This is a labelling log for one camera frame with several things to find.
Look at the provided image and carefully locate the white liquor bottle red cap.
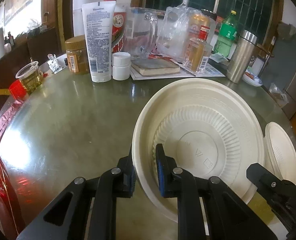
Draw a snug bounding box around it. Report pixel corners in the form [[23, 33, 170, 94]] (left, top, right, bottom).
[[112, 3, 127, 54]]

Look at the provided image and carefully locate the small amber liquor bottle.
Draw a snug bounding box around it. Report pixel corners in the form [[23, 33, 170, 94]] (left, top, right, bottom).
[[186, 25, 212, 73]]

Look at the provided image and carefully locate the small white pill jar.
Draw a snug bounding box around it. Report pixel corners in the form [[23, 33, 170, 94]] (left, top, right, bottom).
[[112, 52, 131, 81]]

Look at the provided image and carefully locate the clear glass pitcher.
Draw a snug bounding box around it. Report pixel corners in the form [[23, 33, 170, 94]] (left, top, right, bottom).
[[124, 7, 158, 60]]

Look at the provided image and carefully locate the white lotion tube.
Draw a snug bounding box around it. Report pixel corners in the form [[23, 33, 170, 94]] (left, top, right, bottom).
[[82, 1, 116, 83]]

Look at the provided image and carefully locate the green soda bottle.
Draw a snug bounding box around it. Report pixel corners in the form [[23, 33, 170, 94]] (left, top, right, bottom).
[[214, 10, 238, 57]]

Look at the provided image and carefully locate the clear cup of tea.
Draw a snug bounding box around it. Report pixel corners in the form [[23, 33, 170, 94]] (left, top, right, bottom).
[[15, 61, 43, 95]]

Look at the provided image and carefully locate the clear plastic water jug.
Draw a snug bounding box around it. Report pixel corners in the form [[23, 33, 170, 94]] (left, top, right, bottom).
[[156, 0, 210, 62]]

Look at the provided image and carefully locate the old book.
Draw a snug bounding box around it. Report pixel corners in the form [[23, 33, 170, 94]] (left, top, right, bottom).
[[131, 59, 181, 76]]

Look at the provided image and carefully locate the peanut butter jar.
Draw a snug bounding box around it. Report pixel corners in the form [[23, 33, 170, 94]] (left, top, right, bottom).
[[65, 35, 89, 74]]

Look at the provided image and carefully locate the blue white ceramic dish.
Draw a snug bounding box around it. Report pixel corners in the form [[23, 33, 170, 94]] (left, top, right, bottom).
[[242, 69, 263, 87]]

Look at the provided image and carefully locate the red tissue pack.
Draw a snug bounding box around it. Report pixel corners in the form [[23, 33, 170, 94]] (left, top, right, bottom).
[[0, 99, 24, 141]]

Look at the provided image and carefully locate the small cream disposable bowl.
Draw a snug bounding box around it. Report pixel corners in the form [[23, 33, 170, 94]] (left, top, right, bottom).
[[264, 122, 296, 185]]

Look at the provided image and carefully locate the red plastic cup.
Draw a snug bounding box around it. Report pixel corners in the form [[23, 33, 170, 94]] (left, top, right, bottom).
[[9, 80, 28, 101]]

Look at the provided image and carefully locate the steel thermos flask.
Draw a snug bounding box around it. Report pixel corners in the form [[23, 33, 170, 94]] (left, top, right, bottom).
[[226, 30, 257, 83]]

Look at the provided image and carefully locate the large cream disposable plate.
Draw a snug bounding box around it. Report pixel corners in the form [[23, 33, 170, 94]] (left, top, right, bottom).
[[132, 78, 265, 221]]

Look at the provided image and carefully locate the red wedding glass plate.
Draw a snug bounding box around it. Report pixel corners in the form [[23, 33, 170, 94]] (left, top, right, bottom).
[[0, 158, 25, 239]]

